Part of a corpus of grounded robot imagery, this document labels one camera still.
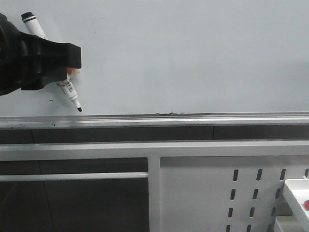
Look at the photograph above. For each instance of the white plastic bin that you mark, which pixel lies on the white plastic bin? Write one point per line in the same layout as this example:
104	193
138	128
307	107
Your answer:
296	192
287	224

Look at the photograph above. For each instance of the white metal frame rack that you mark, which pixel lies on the white metal frame rack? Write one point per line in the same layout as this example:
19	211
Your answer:
109	187

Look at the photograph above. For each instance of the white plastic bin upper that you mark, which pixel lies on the white plastic bin upper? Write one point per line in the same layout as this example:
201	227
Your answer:
296	192

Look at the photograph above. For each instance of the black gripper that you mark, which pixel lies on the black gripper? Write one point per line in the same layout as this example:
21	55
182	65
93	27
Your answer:
16	46

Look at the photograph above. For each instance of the small red object in bin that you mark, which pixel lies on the small red object in bin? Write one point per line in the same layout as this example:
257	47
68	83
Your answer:
306	204

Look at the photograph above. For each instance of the white slotted pegboard panel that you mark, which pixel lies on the white slotted pegboard panel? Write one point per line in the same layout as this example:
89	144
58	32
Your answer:
226	194

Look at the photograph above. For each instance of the red round magnet taped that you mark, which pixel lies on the red round magnet taped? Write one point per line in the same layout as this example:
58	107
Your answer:
72	71

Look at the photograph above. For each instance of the aluminium whiteboard tray rail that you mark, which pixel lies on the aluminium whiteboard tray rail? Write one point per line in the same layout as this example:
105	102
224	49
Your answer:
152	120

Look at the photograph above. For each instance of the large white whiteboard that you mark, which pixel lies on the large white whiteboard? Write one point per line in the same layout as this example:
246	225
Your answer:
181	56

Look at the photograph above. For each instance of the white whiteboard marker black tip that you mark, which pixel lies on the white whiteboard marker black tip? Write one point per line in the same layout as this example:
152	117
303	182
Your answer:
34	27

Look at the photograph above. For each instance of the white plastic bin lower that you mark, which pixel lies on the white plastic bin lower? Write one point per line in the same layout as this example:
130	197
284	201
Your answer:
287	224

